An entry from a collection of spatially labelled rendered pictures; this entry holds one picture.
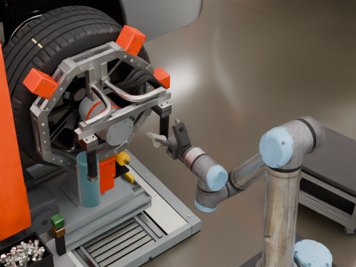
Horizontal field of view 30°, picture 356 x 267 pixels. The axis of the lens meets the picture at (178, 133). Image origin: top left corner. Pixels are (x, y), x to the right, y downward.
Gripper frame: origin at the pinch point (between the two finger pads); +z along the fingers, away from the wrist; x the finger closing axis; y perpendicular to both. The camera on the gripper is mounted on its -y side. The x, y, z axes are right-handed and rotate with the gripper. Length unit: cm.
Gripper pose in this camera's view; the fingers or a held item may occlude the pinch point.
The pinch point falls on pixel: (160, 124)
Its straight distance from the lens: 266.8
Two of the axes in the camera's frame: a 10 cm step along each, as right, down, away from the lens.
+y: -0.4, 7.5, 6.6
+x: 7.9, -3.9, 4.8
